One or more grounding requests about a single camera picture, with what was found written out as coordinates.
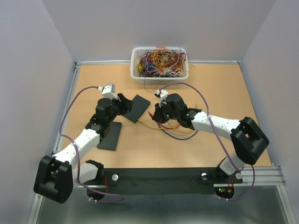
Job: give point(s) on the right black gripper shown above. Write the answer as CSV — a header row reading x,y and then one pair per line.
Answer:
x,y
157,114

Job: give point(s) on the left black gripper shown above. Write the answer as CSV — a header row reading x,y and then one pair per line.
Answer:
x,y
125,104

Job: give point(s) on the black network switch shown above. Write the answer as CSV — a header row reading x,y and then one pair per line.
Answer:
x,y
111,140
140,105

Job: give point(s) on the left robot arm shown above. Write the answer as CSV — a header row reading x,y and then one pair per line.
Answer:
x,y
59,174

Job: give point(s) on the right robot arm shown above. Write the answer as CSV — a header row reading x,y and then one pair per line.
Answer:
x,y
248,139

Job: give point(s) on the white plastic basket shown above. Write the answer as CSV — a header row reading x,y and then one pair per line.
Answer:
x,y
159,65

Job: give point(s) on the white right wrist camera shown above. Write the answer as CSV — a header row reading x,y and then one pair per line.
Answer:
x,y
161,94

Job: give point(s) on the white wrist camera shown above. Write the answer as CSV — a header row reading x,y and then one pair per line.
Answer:
x,y
108,91
161,94

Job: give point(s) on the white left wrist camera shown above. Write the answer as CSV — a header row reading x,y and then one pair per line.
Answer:
x,y
108,91

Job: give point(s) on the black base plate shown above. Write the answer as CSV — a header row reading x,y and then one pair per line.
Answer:
x,y
162,181

